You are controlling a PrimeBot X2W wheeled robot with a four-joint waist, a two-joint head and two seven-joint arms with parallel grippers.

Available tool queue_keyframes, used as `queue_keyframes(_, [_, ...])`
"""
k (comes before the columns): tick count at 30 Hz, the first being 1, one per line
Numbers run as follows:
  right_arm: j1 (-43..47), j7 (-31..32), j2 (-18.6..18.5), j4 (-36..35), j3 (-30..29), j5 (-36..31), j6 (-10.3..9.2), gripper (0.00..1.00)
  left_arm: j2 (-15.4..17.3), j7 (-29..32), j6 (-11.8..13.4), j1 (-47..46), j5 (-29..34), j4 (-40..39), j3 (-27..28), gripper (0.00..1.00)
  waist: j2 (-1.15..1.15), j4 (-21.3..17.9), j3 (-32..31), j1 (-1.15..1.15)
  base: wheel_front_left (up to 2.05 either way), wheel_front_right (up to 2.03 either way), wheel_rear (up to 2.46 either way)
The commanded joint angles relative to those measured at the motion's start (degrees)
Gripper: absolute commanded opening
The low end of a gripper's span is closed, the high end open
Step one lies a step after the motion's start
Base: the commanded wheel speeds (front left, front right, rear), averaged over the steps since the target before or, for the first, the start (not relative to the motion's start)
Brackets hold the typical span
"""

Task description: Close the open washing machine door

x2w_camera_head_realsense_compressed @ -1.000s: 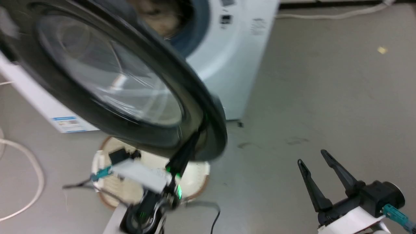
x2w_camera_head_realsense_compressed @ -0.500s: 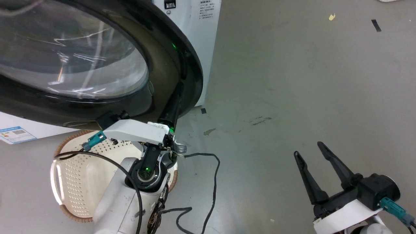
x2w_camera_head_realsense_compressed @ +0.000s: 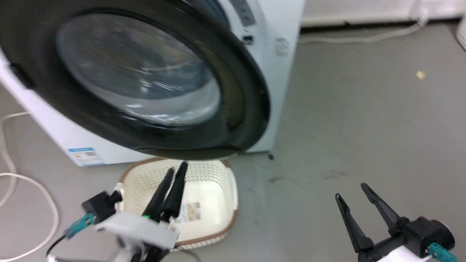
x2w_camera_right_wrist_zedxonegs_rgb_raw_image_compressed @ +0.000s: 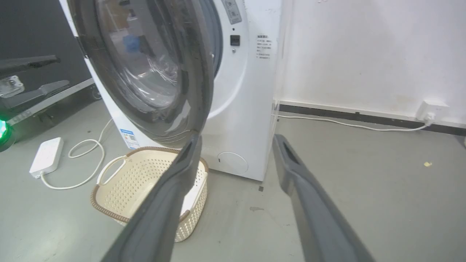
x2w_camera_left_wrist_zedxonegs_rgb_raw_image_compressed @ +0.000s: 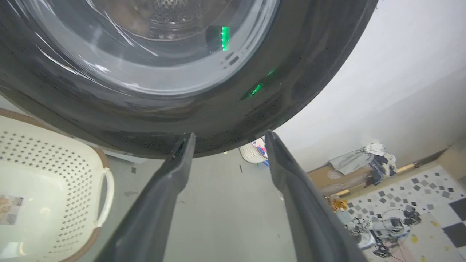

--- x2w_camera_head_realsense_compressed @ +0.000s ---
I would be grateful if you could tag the left wrist teal connector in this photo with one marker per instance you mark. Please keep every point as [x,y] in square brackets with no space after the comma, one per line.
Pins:
[81,223]

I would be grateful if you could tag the white front-load washing machine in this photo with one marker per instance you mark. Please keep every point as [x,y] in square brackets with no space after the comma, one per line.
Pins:
[282,91]

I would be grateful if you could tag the black round glass washer door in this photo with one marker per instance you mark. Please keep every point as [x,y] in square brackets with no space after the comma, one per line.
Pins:
[240,109]

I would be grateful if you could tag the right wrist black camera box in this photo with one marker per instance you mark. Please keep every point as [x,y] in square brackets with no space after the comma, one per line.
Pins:
[426,233]

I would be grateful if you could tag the wrist teal connector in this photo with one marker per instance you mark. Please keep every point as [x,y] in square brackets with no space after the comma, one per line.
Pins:
[442,252]
[81,223]

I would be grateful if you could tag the right wrist teal connector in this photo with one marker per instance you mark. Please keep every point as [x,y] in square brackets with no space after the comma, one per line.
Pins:
[442,252]

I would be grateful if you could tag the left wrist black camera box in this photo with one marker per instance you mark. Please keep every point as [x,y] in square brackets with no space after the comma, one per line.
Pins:
[100,205]

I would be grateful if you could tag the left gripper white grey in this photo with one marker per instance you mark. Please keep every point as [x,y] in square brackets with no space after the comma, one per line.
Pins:
[140,227]

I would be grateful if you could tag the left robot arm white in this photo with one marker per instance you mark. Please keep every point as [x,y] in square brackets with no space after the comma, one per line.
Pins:
[127,253]

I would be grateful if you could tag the small yellow paper scrap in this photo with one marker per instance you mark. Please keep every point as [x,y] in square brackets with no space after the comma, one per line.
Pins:
[421,75]

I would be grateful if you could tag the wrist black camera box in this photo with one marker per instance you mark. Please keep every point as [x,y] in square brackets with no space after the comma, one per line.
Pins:
[100,205]
[426,233]

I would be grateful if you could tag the blue white energy label sticker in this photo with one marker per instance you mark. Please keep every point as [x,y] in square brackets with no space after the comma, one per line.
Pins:
[86,156]

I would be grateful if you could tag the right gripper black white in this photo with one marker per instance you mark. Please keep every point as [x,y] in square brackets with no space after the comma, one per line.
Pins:
[389,251]

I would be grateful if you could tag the cream plastic laundry basket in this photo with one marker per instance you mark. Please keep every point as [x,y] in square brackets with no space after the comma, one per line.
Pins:
[214,193]

